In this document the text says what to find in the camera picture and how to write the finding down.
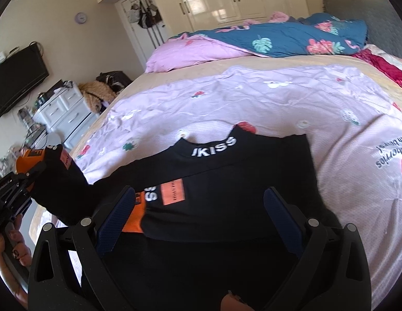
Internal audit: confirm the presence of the black long-sleeve IKISS top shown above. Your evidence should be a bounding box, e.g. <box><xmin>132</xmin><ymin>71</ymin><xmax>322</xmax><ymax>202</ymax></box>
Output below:
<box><xmin>31</xmin><ymin>126</ymin><xmax>339</xmax><ymax>310</ymax></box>

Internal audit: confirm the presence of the person's left hand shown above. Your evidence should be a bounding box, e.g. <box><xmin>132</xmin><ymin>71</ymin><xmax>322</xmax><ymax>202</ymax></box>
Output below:
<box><xmin>0</xmin><ymin>214</ymin><xmax>32</xmax><ymax>310</ymax></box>

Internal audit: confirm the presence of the white drawer cabinet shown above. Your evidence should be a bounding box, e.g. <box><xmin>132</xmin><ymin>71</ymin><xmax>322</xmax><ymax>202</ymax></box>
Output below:
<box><xmin>34</xmin><ymin>81</ymin><xmax>98</xmax><ymax>150</ymax></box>

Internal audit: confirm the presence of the tan fluffy garment pile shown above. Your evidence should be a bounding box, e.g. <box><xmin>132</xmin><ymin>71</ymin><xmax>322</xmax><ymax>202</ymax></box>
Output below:
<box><xmin>78</xmin><ymin>80</ymin><xmax>117</xmax><ymax>114</ymax></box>

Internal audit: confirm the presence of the lilac strawberry print quilt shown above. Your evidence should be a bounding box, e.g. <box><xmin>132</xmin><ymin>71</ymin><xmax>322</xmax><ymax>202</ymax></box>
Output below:
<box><xmin>74</xmin><ymin>65</ymin><xmax>402</xmax><ymax>307</ymax></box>

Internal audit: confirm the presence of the black bag on floor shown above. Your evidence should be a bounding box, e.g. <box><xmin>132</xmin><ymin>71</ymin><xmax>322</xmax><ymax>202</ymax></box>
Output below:
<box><xmin>96</xmin><ymin>71</ymin><xmax>132</xmax><ymax>94</ymax></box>

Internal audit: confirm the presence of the beige bed sheet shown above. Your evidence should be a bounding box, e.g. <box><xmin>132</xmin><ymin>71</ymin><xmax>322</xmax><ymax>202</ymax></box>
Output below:
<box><xmin>69</xmin><ymin>54</ymin><xmax>402</xmax><ymax>156</ymax></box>

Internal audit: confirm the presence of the red and cream blanket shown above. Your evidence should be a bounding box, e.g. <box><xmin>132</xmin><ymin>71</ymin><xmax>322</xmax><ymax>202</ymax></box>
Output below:
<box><xmin>352</xmin><ymin>44</ymin><xmax>402</xmax><ymax>88</ymax></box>

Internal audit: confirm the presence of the white door with hanging bags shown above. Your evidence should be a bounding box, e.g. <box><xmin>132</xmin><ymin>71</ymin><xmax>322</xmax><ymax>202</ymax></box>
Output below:
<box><xmin>114</xmin><ymin>0</ymin><xmax>173</xmax><ymax>70</ymax></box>

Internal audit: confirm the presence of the pink and blue floral duvet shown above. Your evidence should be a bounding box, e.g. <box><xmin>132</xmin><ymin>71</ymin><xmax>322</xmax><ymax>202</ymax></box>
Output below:
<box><xmin>145</xmin><ymin>10</ymin><xmax>369</xmax><ymax>74</ymax></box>

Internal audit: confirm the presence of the grey padded headboard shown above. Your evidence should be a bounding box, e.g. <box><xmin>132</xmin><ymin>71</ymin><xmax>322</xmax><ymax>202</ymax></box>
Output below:
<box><xmin>322</xmin><ymin>0</ymin><xmax>402</xmax><ymax>58</ymax></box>

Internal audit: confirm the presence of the black wall television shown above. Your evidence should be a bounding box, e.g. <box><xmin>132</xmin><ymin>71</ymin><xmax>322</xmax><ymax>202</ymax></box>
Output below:
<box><xmin>0</xmin><ymin>41</ymin><xmax>49</xmax><ymax>117</ymax></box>

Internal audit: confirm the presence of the round purple wall clock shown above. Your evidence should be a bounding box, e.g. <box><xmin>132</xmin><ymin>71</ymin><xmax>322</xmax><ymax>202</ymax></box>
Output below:
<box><xmin>74</xmin><ymin>12</ymin><xmax>88</xmax><ymax>25</ymax></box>

